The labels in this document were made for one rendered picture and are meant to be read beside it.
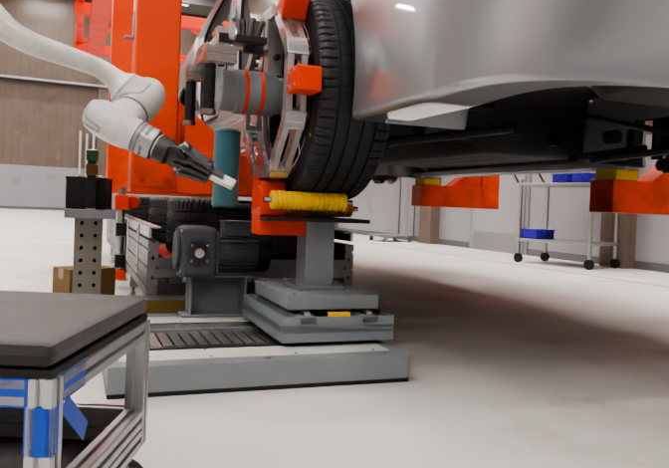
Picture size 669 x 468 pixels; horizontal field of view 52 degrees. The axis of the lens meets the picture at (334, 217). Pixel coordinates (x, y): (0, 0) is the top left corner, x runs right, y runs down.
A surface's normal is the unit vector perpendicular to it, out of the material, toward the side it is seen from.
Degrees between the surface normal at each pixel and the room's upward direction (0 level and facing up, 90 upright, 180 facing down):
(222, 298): 90
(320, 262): 90
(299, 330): 90
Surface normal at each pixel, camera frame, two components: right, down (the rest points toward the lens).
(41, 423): 0.00, 0.02
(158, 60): 0.36, 0.03
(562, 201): -0.91, -0.03
